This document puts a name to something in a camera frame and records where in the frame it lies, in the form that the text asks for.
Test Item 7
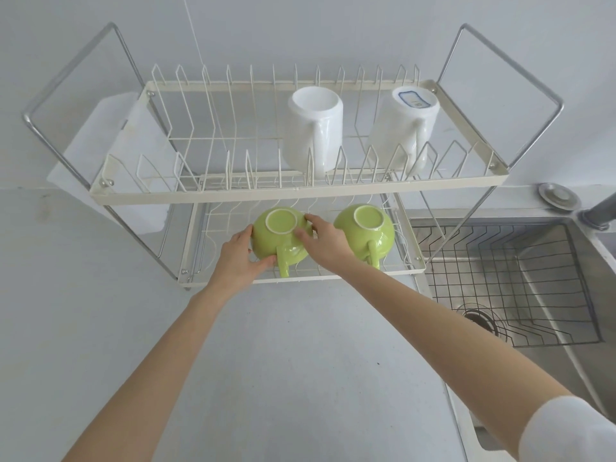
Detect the person's left hand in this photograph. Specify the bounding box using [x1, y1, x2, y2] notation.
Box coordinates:
[206, 224, 278, 298]

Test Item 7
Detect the person's right hand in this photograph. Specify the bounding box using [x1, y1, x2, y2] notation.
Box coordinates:
[294, 214, 357, 275]

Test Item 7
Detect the green ceramic cup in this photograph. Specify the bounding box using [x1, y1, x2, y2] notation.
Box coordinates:
[332, 203, 396, 271]
[250, 207, 314, 279]

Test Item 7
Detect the person's left forearm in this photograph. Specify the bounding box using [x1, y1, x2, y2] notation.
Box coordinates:
[62, 284, 252, 462]

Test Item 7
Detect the person's right forearm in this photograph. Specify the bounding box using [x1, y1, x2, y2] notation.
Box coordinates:
[332, 257, 573, 429]

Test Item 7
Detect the plain white mug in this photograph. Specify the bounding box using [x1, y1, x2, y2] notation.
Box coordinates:
[281, 86, 345, 179]

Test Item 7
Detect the white mug with blue label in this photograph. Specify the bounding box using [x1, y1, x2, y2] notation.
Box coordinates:
[368, 85, 441, 179]

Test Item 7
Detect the white plastic cutting board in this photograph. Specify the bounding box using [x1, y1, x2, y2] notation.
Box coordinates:
[46, 91, 194, 234]

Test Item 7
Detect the metal sink drain strainer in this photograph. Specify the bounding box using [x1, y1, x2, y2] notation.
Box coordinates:
[457, 308, 502, 340]

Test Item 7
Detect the round metal sink cap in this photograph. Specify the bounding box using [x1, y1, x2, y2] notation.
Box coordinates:
[537, 183, 582, 212]

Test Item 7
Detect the stainless steel sink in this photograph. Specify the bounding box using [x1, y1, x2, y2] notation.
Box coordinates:
[408, 206, 616, 454]

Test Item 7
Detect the grey metal faucet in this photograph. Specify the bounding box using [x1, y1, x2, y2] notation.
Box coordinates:
[577, 189, 616, 232]

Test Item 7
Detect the white sleeve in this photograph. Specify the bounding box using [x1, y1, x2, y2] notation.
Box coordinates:
[510, 394, 616, 462]

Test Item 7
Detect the white wire two-tier dish rack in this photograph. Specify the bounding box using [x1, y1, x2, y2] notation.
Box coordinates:
[21, 23, 565, 291]

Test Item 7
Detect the metal wire sink basket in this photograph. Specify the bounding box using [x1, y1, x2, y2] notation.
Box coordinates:
[409, 224, 603, 348]

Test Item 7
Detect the thin white hanging cord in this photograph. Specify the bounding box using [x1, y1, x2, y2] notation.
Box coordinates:
[186, 0, 203, 87]

